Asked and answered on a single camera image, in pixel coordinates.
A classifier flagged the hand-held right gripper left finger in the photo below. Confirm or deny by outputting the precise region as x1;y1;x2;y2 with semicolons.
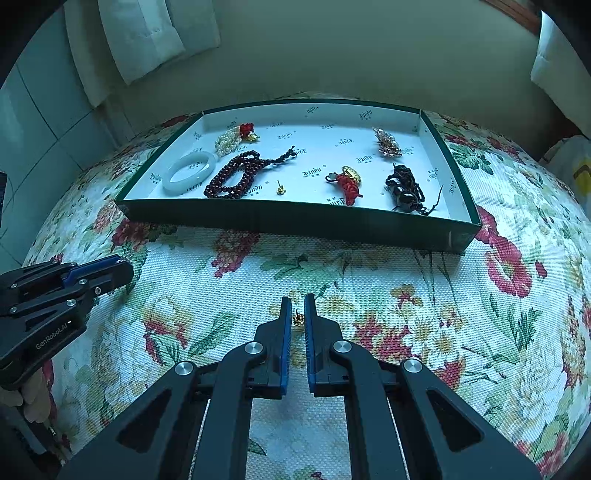
58;296;293;480

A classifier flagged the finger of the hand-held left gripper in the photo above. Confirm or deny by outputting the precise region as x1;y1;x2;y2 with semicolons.
0;256;134;305
9;277;134;326

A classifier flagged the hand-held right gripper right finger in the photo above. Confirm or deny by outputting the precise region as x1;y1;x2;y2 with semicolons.
304;293;543;480

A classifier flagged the dark green cardboard box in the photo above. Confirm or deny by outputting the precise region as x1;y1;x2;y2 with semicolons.
115;99;483;254

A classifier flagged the dark red bead necklace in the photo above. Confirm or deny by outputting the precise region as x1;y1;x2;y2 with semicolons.
203;145;297;200

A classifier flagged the red cord gold pendant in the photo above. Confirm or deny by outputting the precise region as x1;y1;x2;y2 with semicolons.
324;166;364;206

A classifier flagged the white pearl necklace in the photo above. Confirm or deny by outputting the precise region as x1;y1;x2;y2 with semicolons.
215;128;243;157

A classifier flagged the gold pearl brooch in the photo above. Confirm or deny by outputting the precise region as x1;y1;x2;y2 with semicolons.
373;127;402;160

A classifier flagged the person's left hand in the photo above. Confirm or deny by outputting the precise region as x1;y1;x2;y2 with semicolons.
0;367;51;422

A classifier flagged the floral tablecloth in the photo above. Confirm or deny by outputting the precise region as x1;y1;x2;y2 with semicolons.
23;92;591;480

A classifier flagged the white jade bangle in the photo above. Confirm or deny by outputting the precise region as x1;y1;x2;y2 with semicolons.
163;151;218;197

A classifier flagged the white curtain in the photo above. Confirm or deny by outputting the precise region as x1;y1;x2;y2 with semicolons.
65;0;220;109

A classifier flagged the white yellow plastic bag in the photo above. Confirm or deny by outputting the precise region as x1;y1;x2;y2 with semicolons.
542;136;591;199

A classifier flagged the white cloth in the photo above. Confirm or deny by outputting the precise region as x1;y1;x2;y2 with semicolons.
531;11;591;121

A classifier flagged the wooden furniture edge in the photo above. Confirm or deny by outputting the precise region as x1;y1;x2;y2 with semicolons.
480;0;542;34

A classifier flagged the black bead bracelet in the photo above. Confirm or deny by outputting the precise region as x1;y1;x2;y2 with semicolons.
385;162;444;217

